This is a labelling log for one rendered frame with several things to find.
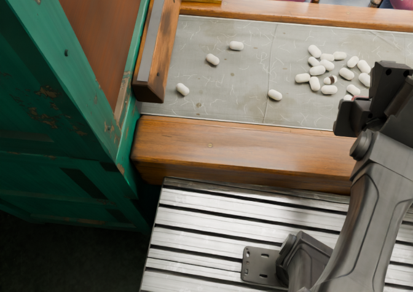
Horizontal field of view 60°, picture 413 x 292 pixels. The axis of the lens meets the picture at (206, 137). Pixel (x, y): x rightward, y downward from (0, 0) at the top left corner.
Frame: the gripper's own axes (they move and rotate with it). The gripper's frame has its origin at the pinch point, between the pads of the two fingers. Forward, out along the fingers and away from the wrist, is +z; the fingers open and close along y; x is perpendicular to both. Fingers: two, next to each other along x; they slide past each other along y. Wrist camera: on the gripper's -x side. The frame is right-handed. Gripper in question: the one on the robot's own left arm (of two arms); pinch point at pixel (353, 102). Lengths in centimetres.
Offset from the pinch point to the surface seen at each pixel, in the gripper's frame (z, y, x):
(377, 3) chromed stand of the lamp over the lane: 33.4, -11.1, -15.5
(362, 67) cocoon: 19.4, -6.9, -2.2
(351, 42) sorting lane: 27.3, -5.2, -6.4
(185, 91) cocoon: 10.3, 33.9, 4.6
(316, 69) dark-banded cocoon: 17.5, 4.2, -1.2
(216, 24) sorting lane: 28.7, 29.0, -8.0
